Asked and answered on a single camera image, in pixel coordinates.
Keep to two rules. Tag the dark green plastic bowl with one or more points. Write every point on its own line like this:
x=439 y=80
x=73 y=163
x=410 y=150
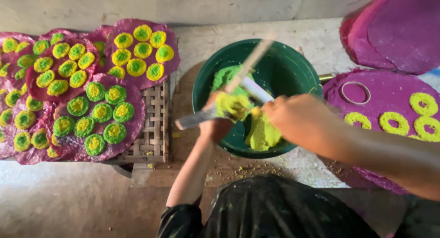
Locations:
x=292 y=69

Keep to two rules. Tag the person's left fingers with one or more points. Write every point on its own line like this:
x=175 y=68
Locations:
x=232 y=105

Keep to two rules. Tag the grey metal scraper blade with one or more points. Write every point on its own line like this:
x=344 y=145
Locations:
x=196 y=119

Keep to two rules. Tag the brass-coloured rod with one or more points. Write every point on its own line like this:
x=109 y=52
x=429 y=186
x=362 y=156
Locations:
x=326 y=78

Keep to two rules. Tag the green dough lump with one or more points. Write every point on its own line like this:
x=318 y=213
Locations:
x=223 y=76

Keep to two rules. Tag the woven bamboo tray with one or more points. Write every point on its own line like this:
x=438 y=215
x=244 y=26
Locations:
x=154 y=128

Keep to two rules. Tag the pile of decorated purple discs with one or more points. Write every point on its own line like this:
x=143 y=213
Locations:
x=103 y=90

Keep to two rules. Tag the person's right fingers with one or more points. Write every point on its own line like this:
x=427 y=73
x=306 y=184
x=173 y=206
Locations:
x=275 y=109

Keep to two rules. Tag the white scraper piece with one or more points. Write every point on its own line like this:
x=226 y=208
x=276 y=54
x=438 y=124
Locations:
x=257 y=89

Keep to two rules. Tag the yellow dough lump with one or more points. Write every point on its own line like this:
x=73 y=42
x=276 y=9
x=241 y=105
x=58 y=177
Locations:
x=263 y=134

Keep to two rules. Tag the person's black clothing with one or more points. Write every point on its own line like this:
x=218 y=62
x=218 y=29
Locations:
x=275 y=210

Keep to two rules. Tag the person's right hand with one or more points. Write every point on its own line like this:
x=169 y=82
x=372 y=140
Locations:
x=302 y=121

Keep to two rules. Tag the stack of plain purple discs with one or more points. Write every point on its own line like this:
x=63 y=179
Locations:
x=402 y=35

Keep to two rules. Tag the thin wooden stick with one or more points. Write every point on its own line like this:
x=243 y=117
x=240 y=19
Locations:
x=252 y=59

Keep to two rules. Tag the person's left hand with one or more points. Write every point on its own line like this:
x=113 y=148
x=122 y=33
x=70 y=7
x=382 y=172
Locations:
x=215 y=128

